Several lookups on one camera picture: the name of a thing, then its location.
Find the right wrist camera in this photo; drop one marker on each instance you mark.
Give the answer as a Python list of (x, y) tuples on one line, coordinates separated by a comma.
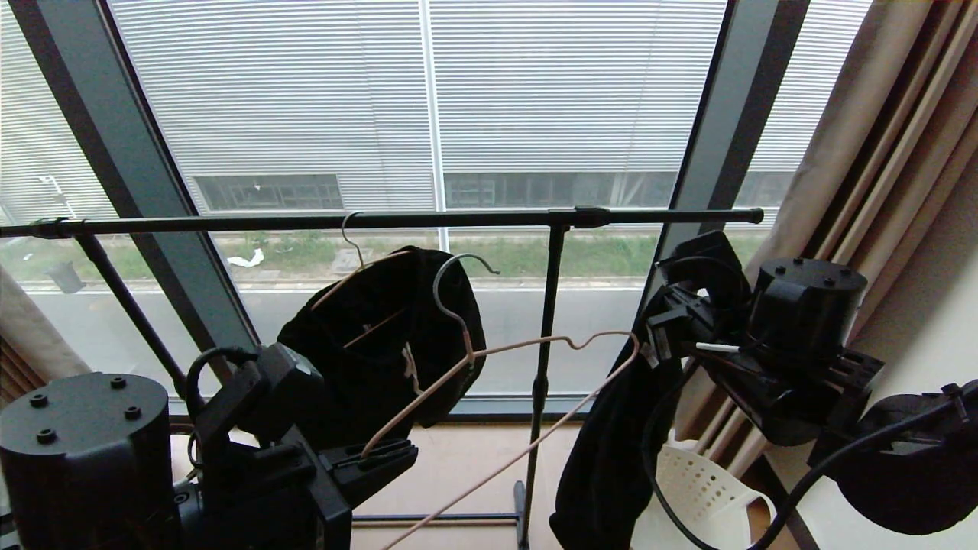
[(710, 263)]

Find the window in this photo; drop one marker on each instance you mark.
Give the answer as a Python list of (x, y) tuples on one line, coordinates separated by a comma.
[(535, 92)]

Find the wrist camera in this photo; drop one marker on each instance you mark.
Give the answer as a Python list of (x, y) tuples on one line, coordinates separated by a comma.
[(283, 389), (710, 263)]

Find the black clothes rack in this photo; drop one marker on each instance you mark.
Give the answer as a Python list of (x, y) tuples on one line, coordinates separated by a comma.
[(458, 220)]

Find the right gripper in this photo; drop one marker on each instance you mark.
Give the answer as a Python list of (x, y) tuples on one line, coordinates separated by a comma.
[(680, 332)]

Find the pink clothes hanger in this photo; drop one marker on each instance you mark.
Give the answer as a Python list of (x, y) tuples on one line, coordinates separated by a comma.
[(353, 248), (535, 345)]

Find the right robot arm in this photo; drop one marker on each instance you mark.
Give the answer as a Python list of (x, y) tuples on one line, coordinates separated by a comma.
[(806, 305)]

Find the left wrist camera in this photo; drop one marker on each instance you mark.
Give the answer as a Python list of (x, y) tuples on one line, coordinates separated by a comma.
[(283, 389)]

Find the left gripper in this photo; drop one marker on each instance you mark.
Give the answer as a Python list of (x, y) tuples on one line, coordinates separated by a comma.
[(260, 504)]

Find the black garment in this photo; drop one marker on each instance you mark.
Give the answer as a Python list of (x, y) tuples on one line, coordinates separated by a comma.
[(603, 458), (382, 305)]

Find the white laundry basket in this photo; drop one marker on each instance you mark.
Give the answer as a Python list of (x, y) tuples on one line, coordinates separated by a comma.
[(710, 489)]

